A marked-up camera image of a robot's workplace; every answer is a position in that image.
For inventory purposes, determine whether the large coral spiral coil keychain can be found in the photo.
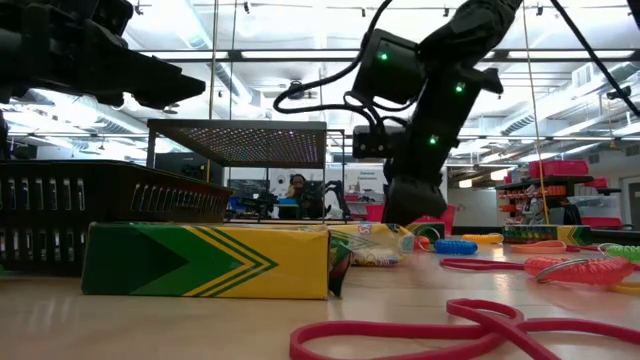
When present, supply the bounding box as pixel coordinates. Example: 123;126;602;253
523;255;637;287

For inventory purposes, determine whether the green spiral coil keychain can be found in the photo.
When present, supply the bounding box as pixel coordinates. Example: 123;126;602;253
597;242;640;265

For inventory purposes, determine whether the orange rubber band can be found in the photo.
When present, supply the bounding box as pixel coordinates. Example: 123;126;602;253
508;239;601;255

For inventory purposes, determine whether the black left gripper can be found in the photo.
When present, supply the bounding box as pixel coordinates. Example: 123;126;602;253
0;0;206;109

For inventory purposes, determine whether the clear plastic storage bin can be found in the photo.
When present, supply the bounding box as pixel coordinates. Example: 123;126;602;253
567;194;621;219

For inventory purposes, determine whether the flat red storage bin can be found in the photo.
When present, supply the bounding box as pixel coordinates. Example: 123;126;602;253
580;216;624;231

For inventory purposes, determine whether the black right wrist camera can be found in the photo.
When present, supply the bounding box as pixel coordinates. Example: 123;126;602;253
352;124;404;160

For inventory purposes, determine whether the grey perforated metal shelf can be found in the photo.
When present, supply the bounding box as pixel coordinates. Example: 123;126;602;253
146;118;329;225

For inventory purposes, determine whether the round black ceiling camera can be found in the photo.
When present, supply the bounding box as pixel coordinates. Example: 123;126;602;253
285;79;307;101

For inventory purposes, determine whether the black background monitor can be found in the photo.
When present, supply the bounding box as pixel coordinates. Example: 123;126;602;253
153;152;225;187

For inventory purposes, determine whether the large red storage bin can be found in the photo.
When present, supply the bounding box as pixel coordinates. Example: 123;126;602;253
527;159;590;180

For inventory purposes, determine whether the red plastic basket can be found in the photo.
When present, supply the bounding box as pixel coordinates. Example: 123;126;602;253
363;203;457;236

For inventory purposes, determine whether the black light strip crossbar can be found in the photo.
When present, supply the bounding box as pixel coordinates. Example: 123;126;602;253
134;48;640;64

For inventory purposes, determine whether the amber spiral coil keychain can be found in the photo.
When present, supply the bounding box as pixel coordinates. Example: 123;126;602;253
459;232;505;246

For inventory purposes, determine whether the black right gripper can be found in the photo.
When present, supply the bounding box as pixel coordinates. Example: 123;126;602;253
382;149;451;226

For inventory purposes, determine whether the blue spiral coil keychain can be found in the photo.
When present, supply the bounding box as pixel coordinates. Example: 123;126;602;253
432;238;480;257

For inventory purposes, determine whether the plastic crayon pack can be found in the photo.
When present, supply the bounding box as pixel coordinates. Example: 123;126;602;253
327;223;416;268

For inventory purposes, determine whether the black plastic basket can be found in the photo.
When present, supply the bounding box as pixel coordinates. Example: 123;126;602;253
0;159;234;277

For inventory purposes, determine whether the yellow rubber band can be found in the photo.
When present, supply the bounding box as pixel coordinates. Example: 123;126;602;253
606;280;640;296

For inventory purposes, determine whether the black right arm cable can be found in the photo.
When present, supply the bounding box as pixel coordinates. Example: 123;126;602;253
272;0;416;129

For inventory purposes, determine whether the black background storage rack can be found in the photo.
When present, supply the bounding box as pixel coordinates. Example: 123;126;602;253
494;174;624;232

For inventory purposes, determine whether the black diagonal cable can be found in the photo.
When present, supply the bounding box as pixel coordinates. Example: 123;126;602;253
549;0;640;119

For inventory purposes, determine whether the person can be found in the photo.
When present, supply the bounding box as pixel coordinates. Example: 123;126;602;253
286;173;321;220

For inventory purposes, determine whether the yellow hanging cord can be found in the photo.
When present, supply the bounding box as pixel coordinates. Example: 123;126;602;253
521;0;551;226

